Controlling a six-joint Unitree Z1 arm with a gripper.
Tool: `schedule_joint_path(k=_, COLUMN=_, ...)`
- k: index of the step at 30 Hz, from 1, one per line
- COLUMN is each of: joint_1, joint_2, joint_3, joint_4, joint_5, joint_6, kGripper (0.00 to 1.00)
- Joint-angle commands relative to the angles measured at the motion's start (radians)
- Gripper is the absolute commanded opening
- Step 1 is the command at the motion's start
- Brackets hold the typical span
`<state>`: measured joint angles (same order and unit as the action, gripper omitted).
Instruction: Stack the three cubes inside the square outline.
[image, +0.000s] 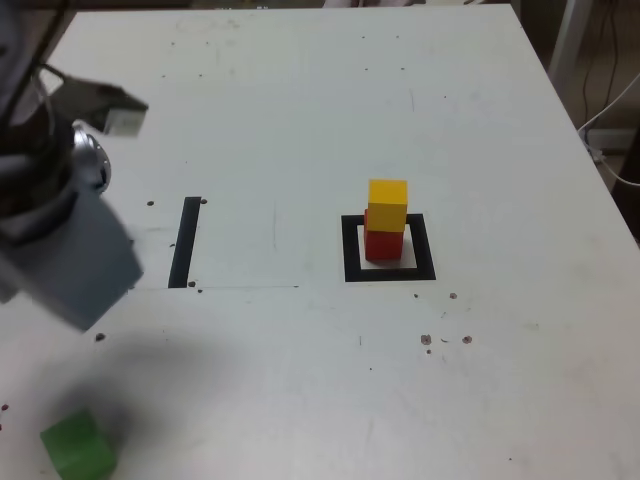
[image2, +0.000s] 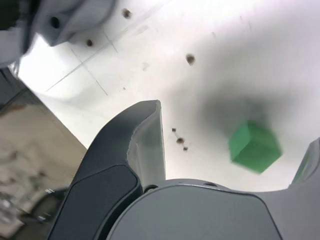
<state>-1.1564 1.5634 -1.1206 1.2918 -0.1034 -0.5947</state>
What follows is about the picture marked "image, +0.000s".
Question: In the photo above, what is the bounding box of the white power strip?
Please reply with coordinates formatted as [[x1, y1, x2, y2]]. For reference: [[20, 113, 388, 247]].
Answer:
[[582, 127, 640, 152]]

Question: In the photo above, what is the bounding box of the green cube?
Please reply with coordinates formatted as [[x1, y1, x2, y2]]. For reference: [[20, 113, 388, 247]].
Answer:
[[38, 408, 119, 480]]

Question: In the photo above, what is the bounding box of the black tape strip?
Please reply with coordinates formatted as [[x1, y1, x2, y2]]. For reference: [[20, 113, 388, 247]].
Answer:
[[167, 196, 202, 290]]

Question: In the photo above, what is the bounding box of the black tape square outline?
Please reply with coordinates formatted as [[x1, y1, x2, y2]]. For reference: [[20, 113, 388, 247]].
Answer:
[[341, 213, 437, 283]]

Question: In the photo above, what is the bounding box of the red cube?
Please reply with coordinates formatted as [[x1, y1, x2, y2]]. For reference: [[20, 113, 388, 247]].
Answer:
[[363, 207, 405, 262]]

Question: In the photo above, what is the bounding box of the thin white cable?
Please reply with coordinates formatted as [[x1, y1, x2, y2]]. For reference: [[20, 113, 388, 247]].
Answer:
[[578, 73, 640, 187]]

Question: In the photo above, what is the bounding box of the yellow cube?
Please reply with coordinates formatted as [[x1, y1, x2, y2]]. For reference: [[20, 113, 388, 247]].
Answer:
[[367, 178, 409, 234]]

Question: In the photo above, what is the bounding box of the white furniture post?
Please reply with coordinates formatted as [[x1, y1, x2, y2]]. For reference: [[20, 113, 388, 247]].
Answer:
[[547, 0, 594, 76]]

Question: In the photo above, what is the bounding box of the thin black cable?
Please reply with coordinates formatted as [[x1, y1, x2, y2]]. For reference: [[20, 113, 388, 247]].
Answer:
[[582, 0, 621, 126]]

